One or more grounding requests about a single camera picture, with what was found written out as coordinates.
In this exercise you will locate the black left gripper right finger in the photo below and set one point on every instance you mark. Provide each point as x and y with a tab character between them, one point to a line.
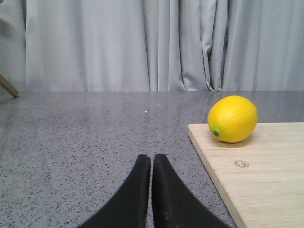
173	204

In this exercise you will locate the yellow lemon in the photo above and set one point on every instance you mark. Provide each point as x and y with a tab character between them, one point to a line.
232	119

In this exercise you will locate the grey curtain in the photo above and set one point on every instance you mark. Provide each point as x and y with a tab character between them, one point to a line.
152	45

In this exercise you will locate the wooden cutting board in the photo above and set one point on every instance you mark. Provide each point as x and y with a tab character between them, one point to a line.
260	179

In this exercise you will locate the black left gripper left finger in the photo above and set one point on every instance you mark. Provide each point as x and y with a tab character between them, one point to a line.
127	208

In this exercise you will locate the wooden leg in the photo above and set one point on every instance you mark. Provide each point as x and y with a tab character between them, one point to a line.
8	87

